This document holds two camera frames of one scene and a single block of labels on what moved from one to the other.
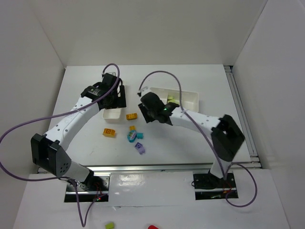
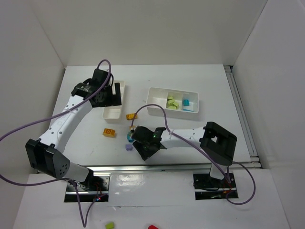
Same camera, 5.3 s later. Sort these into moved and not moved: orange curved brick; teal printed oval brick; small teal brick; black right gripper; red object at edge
Moved: black right gripper; small teal brick
Not moved: orange curved brick; red object at edge; teal printed oval brick
